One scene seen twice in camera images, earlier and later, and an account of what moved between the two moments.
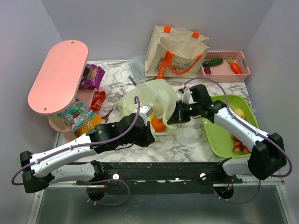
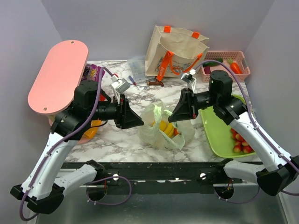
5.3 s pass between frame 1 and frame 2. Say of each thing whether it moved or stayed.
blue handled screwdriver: stayed
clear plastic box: stayed
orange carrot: stayed
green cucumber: stayed
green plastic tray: stayed
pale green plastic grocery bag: moved
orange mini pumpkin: moved
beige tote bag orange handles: stayed
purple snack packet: stayed
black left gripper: moved
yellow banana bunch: moved
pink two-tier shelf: stayed
